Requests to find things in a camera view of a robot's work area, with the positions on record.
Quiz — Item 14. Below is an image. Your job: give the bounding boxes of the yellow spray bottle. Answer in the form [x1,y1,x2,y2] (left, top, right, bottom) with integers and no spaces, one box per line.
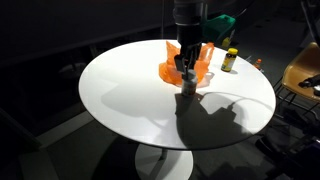
[221,28,236,48]

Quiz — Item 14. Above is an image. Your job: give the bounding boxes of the black object on chair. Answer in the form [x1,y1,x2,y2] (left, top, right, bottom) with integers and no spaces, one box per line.
[298,73,320,90]

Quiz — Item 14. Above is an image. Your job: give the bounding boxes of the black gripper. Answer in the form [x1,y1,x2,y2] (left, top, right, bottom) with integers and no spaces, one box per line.
[173,23,203,74]

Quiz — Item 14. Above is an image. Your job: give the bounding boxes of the yellow shell chair wire legs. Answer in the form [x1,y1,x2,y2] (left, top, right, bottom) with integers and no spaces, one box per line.
[272,41,320,116]

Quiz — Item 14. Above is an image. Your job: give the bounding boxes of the white pill bottle orange label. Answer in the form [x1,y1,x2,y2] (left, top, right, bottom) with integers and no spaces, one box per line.
[180,69,199,98]

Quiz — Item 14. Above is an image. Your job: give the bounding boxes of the dark bottle yellow cap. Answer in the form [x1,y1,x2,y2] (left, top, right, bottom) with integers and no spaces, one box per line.
[220,47,239,73]

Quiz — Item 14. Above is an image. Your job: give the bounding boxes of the white round table pedestal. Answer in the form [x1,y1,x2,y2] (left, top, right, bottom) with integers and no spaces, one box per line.
[134,143,194,180]

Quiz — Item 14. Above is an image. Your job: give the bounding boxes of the green box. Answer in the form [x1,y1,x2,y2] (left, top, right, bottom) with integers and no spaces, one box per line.
[201,14,237,44]

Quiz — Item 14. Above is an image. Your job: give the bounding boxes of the orange plastic bag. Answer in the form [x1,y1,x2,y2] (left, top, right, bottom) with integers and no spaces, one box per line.
[158,40,215,87]

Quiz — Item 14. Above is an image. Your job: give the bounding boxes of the small orange capped bottle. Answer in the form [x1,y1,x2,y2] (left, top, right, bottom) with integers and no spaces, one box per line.
[253,58,263,71]

